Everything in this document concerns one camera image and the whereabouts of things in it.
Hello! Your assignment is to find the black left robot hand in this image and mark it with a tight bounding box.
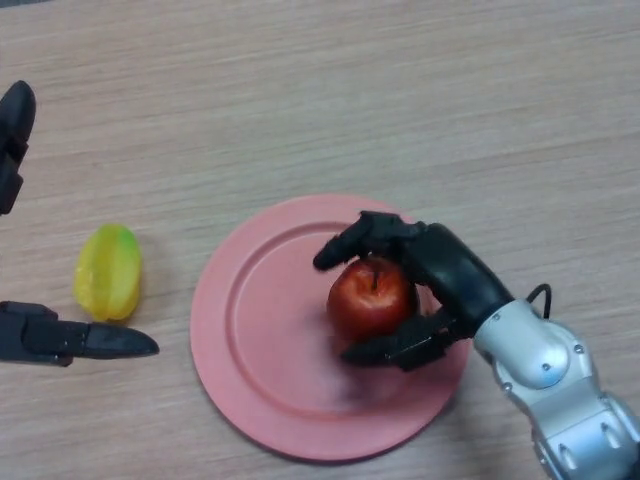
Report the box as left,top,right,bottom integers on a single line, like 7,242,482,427
0,79,161,369

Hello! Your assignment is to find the yellow green starfruit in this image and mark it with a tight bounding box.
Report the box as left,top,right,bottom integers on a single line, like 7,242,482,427
73,223,143,324

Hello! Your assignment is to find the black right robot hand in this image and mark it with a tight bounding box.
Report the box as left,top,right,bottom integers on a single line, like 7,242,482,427
312,209,516,374

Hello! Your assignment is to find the red apple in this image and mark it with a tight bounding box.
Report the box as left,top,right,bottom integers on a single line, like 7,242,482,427
327,256,420,344

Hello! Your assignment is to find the pink round plate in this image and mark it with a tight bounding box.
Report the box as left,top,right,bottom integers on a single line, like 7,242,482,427
189,193,474,462

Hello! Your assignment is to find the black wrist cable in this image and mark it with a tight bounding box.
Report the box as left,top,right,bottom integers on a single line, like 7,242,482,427
527,283,553,319

